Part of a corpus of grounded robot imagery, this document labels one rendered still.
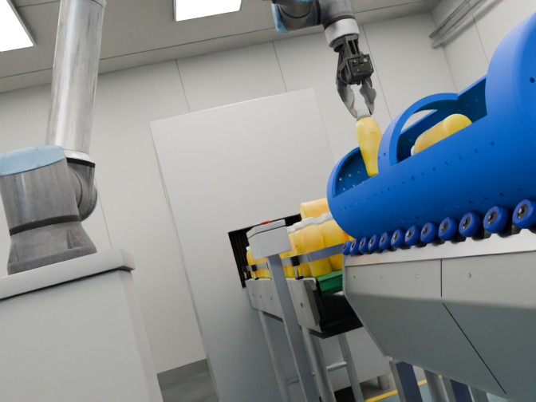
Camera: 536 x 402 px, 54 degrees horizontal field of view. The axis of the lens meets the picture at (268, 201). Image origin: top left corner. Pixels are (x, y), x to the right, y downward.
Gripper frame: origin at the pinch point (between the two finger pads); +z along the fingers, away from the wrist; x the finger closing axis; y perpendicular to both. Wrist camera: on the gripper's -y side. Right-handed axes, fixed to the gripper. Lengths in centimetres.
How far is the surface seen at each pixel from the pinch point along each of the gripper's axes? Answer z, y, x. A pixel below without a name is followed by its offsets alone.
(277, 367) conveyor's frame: 92, -160, -18
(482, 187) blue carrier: 30, 61, -11
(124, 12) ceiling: -208, -311, -52
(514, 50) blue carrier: 15, 76, -11
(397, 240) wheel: 35.8, 22.8, -10.3
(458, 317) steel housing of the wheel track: 51, 43, -12
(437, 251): 39, 39, -10
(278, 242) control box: 28.5, -26.7, -26.8
